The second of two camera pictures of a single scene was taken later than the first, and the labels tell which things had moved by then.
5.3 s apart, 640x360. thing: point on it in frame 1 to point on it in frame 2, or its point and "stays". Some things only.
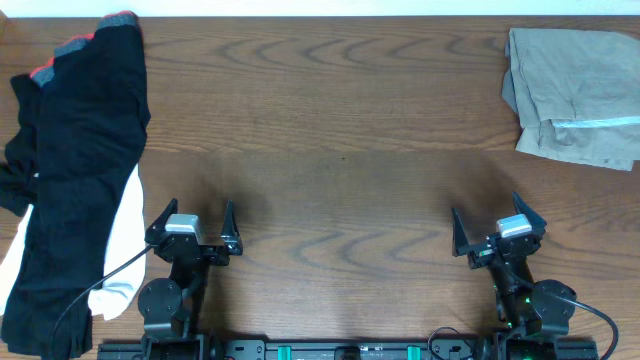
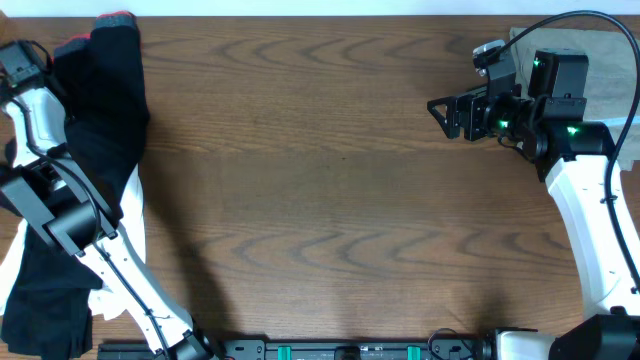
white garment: x=126 y=257 stays
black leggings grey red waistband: x=92 y=111 stays
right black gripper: x=482 y=256 to x=473 y=102
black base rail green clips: x=245 y=349 stays
